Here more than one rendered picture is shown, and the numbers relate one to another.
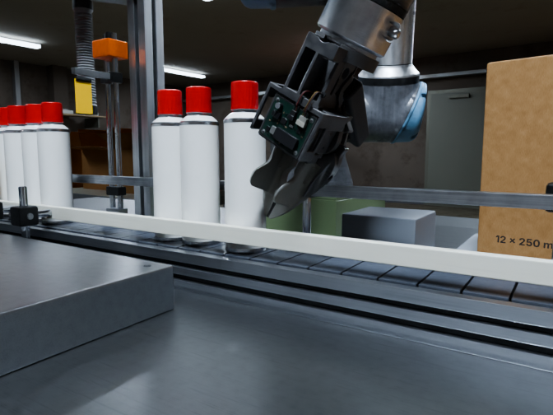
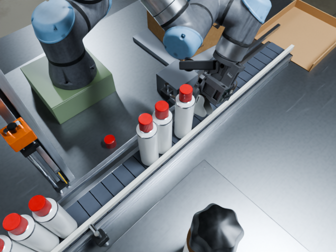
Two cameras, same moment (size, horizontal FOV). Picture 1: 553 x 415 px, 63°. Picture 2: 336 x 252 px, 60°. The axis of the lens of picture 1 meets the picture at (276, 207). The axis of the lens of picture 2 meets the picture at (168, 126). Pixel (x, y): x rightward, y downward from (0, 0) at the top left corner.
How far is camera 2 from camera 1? 95 cm
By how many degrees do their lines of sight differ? 77
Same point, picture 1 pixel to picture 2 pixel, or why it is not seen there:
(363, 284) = (232, 109)
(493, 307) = (253, 91)
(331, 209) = (110, 79)
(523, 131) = not seen: hidden behind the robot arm
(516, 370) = (256, 98)
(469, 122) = not seen: outside the picture
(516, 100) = not seen: hidden behind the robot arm
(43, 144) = (58, 218)
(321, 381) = (258, 136)
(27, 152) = (39, 237)
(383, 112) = (101, 13)
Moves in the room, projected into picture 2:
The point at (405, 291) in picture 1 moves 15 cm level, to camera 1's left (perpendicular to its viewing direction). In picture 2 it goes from (239, 103) to (235, 142)
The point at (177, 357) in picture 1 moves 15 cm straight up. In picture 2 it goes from (242, 165) to (255, 141)
